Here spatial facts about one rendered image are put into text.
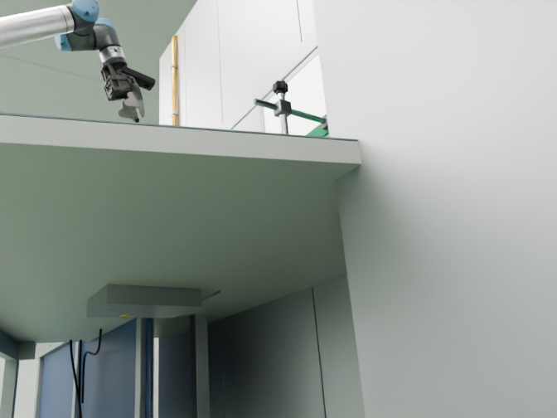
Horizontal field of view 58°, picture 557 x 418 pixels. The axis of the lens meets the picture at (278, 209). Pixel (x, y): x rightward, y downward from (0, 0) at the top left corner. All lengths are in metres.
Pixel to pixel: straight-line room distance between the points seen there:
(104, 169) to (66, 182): 0.06
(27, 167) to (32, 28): 1.03
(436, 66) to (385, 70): 0.08
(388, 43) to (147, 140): 0.31
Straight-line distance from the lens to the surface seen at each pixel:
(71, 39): 1.77
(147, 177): 0.63
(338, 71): 0.71
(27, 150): 0.58
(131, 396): 1.61
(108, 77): 1.74
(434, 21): 0.61
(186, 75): 2.34
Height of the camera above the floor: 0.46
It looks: 20 degrees up
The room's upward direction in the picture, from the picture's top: 5 degrees counter-clockwise
